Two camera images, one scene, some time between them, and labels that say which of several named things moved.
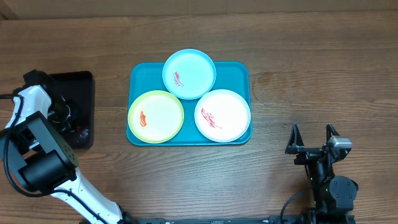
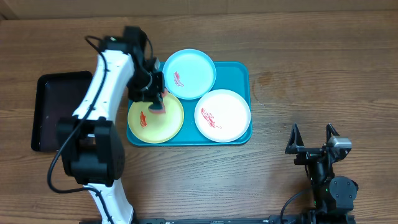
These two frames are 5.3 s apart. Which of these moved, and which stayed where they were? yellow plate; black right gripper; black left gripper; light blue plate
Moved: black left gripper
Stayed: yellow plate; light blue plate; black right gripper
